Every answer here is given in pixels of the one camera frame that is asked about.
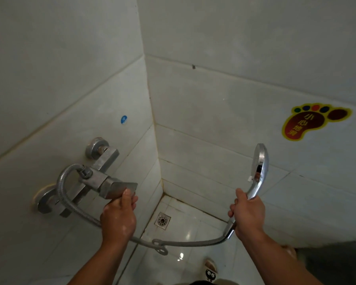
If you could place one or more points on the person's left hand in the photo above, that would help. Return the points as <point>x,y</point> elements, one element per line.
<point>118,219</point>

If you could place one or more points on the person's right hand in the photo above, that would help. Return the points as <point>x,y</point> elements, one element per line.
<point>250,216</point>

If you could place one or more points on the chrome shower mixer tap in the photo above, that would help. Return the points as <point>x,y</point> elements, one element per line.
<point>106,182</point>

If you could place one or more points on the chrome shower head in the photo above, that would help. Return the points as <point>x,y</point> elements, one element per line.
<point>259,169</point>

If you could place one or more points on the person's left forearm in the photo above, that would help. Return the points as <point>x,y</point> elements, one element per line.
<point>98,267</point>

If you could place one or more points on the person's right forearm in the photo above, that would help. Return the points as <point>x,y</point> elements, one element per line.
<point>276,261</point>

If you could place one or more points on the person's slipper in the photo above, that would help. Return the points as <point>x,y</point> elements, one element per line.
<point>210,271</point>

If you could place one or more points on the metal floor drain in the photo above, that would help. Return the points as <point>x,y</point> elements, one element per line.
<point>162,220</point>

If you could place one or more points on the black shirt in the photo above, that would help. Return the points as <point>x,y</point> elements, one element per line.
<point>201,283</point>

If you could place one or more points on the blue round sticker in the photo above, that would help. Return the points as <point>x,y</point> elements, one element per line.
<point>124,119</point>

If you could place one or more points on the red yellow foot-shaped sticker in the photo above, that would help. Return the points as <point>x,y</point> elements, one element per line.
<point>305,121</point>

